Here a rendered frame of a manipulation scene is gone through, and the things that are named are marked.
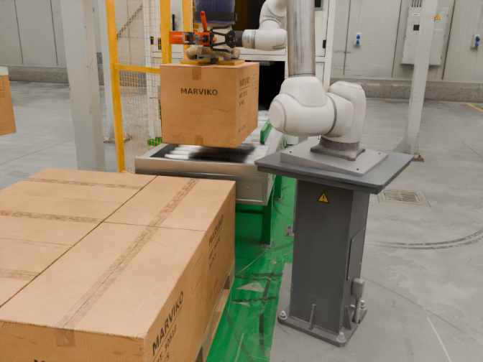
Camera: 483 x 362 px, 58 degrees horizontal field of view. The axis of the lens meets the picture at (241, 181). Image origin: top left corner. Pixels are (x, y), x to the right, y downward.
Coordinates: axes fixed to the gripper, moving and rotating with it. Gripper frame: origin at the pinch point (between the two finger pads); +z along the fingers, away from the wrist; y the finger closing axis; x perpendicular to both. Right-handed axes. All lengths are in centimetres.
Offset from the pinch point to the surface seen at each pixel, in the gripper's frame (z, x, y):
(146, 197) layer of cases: 13, -50, 66
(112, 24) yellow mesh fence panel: 98, 111, -10
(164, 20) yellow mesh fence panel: 41, 64, -11
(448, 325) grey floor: -121, -39, 121
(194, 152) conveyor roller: 13, 29, 65
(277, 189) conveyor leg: -32, 109, 113
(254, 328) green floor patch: -36, -58, 120
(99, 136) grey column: 93, 66, 67
